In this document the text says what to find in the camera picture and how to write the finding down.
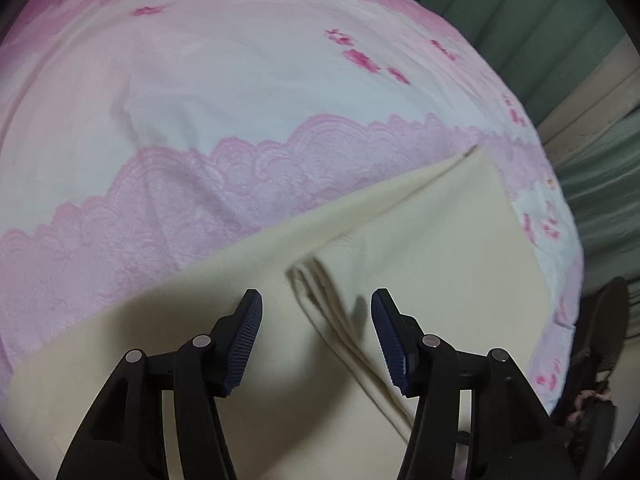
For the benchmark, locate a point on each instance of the dark mesh cloth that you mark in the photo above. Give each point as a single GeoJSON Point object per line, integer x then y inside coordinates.
{"type": "Point", "coordinates": [605, 320]}

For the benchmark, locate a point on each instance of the pink floral duvet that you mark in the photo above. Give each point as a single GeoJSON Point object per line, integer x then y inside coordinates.
{"type": "Point", "coordinates": [225, 85]}

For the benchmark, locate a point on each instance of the cream pants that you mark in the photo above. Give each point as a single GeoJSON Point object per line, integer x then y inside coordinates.
{"type": "Point", "coordinates": [450, 260]}

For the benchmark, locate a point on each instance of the beige curtain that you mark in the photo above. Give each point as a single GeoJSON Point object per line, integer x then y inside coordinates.
{"type": "Point", "coordinates": [590, 105]}

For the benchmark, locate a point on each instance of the green curtain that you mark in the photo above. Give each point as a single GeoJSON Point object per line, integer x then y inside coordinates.
{"type": "Point", "coordinates": [525, 10]}

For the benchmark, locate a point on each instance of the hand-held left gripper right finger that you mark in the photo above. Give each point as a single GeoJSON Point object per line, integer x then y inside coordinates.
{"type": "Point", "coordinates": [392, 345]}

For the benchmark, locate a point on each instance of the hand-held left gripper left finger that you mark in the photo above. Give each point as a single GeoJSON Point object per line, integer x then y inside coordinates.
{"type": "Point", "coordinates": [242, 345]}

